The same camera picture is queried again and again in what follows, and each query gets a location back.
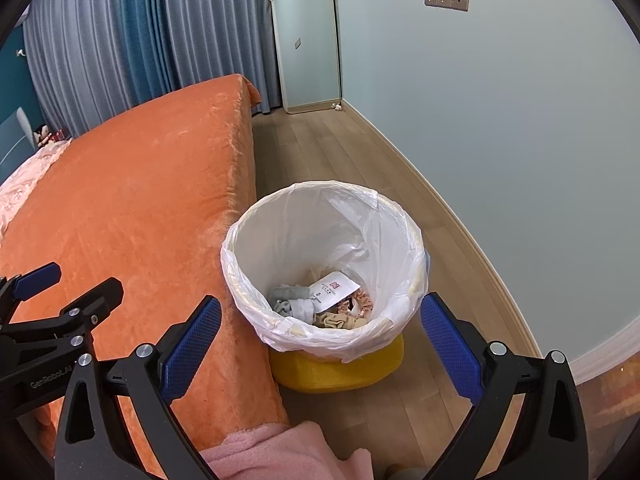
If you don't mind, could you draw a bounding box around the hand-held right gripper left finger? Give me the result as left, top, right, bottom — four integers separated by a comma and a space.
55, 295, 223, 480

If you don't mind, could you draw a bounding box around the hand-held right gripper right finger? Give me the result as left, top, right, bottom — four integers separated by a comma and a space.
420, 291, 588, 480

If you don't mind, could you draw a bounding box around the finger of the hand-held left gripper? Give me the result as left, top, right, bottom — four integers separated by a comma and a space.
0, 262, 62, 321
0, 277, 124, 363

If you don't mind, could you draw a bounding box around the pink scrunchie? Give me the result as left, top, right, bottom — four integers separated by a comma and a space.
337, 292, 373, 318

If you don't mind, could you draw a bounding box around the white terry sock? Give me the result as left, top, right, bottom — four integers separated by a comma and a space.
285, 299, 316, 320

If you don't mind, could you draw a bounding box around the beige stocking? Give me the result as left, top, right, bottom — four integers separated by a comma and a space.
314, 310, 368, 332

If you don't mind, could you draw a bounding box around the yellow trash can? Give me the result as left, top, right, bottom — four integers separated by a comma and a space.
267, 332, 406, 393

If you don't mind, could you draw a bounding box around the white paper card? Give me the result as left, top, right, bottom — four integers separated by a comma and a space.
309, 271, 361, 313

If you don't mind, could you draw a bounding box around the white plastic bin liner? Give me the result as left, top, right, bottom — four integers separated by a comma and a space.
221, 180, 430, 365

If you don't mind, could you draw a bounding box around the pink quilt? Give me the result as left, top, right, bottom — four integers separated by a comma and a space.
0, 139, 73, 233

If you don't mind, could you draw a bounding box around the orange plush blanket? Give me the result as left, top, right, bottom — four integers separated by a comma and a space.
0, 74, 291, 480

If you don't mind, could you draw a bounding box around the blue padded headboard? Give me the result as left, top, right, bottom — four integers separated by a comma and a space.
0, 107, 41, 183

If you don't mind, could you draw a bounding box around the person's pink fuzzy clothing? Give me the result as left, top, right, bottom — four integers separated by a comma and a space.
200, 420, 375, 480

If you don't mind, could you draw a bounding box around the grey curtain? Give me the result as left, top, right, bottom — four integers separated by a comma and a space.
160, 0, 283, 113
22, 0, 136, 138

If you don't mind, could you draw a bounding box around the blue curtain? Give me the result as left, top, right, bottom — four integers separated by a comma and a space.
117, 0, 176, 106

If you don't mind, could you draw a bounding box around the tall gold-framed mirror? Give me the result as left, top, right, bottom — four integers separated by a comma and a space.
267, 0, 343, 115

